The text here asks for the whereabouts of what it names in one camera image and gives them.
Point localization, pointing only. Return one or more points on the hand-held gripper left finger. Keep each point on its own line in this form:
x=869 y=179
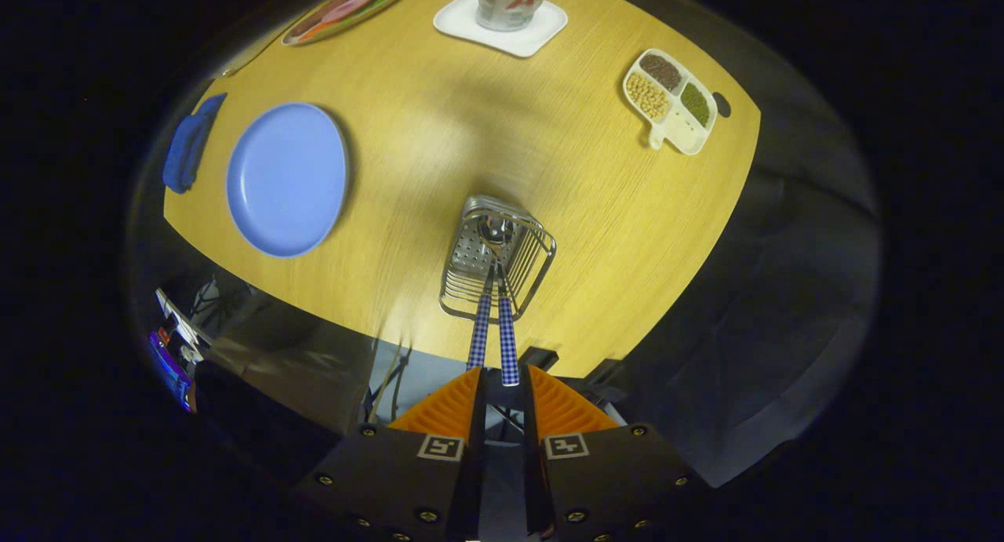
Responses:
x=392 y=487

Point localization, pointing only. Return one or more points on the plate of toy food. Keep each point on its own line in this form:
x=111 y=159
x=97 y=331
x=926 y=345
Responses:
x=345 y=9

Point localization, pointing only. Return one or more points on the blue round plate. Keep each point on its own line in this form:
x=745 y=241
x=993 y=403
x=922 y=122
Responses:
x=286 y=181

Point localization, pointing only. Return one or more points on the small dark table cap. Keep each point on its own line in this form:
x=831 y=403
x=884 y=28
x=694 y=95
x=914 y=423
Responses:
x=722 y=105

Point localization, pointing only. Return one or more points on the clear plastic bottle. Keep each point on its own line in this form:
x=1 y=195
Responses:
x=514 y=5

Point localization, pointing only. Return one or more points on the black backdrop cloth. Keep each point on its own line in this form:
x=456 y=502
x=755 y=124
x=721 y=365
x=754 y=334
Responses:
x=784 y=291

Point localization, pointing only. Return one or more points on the white divided bean tray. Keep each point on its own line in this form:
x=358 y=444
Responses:
x=667 y=103

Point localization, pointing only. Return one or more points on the blue folded cloth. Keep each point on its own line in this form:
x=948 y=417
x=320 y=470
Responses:
x=188 y=146

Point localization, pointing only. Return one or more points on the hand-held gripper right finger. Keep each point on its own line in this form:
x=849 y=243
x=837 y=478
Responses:
x=612 y=487

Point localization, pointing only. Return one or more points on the lit screen device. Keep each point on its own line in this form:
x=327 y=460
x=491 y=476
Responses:
x=176 y=361

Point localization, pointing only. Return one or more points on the white square coaster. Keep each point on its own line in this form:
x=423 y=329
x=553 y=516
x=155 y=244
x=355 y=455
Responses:
x=467 y=26

